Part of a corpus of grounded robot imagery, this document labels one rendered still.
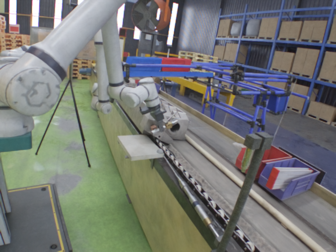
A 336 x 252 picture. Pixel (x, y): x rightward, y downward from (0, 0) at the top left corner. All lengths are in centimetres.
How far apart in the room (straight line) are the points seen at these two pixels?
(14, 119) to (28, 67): 26
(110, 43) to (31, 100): 56
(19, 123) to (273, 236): 112
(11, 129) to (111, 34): 62
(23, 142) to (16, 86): 30
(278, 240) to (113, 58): 115
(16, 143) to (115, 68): 60
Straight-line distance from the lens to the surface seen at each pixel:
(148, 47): 842
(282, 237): 104
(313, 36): 1110
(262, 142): 56
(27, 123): 92
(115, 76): 116
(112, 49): 112
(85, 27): 80
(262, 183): 128
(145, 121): 140
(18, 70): 71
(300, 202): 134
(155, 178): 132
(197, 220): 95
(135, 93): 111
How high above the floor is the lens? 138
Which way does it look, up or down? 19 degrees down
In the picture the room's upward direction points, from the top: 10 degrees clockwise
